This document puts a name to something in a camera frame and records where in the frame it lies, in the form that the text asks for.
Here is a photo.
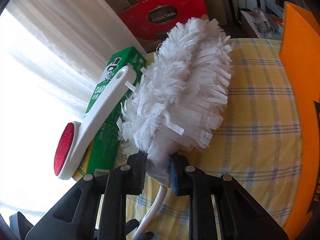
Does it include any white fluffy duster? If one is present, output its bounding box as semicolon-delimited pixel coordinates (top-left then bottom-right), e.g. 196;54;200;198
117;18;232;239

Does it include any white lint brush red pad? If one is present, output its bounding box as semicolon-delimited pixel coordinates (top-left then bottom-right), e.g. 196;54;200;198
54;64;137;180

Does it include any green Darlie toothpaste box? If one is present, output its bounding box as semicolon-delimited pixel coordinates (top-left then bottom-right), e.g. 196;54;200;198
73;46;146;181

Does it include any yellow plaid cloth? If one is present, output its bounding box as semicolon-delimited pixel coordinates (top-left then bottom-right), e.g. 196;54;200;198
96;37;303;240

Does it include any white sheer curtain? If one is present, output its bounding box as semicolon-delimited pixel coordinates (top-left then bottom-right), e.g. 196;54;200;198
0;0;141;120

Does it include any red Ferrero Collection box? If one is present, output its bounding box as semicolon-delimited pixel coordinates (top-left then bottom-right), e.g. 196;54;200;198
119;0;208;41

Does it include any open box of clutter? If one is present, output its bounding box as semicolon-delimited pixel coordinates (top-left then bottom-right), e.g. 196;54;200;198
240;0;284;40

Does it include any orange cardboard box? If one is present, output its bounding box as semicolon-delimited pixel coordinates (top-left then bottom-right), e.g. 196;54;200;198
279;2;319;239

